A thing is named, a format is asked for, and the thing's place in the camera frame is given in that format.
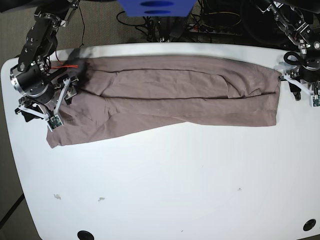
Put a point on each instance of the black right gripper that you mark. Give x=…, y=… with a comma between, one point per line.
x=45, y=93

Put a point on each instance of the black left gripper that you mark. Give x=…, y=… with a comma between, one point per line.
x=303, y=76

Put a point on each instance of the mauve T-shirt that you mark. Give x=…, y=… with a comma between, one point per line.
x=118, y=96

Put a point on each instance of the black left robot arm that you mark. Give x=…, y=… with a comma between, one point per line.
x=279, y=22

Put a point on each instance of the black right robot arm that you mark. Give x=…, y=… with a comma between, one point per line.
x=32, y=76

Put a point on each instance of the black power strip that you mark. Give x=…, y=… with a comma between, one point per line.
x=206, y=29

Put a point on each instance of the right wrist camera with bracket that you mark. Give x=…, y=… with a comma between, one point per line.
x=49, y=111

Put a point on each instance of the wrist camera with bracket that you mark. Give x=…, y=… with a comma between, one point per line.
x=312, y=97
x=49, y=111

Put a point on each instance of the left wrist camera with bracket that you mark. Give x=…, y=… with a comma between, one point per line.
x=312, y=97

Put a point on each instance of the blue plastic mount plate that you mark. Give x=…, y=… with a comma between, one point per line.
x=157, y=8

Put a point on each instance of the black table cable grommet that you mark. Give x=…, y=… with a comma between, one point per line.
x=309, y=225

